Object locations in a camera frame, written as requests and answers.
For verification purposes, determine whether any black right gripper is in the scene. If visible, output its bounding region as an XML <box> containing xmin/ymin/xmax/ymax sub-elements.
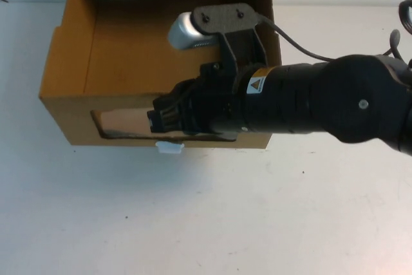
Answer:
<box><xmin>146</xmin><ymin>61</ymin><xmax>249</xmax><ymax>137</ymax></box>

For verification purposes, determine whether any cardboard drawer with window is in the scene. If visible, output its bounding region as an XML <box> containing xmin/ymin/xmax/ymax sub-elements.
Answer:
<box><xmin>38</xmin><ymin>0</ymin><xmax>283</xmax><ymax>151</ymax></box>

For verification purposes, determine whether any cardboard shoe box shell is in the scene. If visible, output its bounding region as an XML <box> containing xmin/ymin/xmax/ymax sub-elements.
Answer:
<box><xmin>59</xmin><ymin>0</ymin><xmax>278</xmax><ymax>34</ymax></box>

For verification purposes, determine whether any white plastic pull tab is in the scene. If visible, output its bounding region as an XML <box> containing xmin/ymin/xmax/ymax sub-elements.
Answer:
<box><xmin>155</xmin><ymin>141</ymin><xmax>185</xmax><ymax>155</ymax></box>

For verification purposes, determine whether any yellow warning sticker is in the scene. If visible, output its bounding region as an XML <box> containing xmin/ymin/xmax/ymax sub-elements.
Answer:
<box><xmin>246</xmin><ymin>76</ymin><xmax>267</xmax><ymax>96</ymax></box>

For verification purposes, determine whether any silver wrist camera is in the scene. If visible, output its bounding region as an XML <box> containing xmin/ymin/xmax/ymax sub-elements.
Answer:
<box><xmin>167</xmin><ymin>12</ymin><xmax>223</xmax><ymax>52</ymax></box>

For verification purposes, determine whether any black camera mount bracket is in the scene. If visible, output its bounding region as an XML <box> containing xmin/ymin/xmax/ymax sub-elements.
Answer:
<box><xmin>192</xmin><ymin>3</ymin><xmax>268</xmax><ymax>95</ymax></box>

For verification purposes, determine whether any black camera cable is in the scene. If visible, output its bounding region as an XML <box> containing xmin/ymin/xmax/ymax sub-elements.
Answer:
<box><xmin>256</xmin><ymin>13</ymin><xmax>334</xmax><ymax>62</ymax></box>

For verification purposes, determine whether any grey cable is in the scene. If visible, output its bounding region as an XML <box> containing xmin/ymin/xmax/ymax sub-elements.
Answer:
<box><xmin>384</xmin><ymin>28</ymin><xmax>402</xmax><ymax>60</ymax></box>

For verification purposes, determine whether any looped black cable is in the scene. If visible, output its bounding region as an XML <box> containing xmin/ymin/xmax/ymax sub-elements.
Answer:
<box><xmin>398</xmin><ymin>0</ymin><xmax>412</xmax><ymax>36</ymax></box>

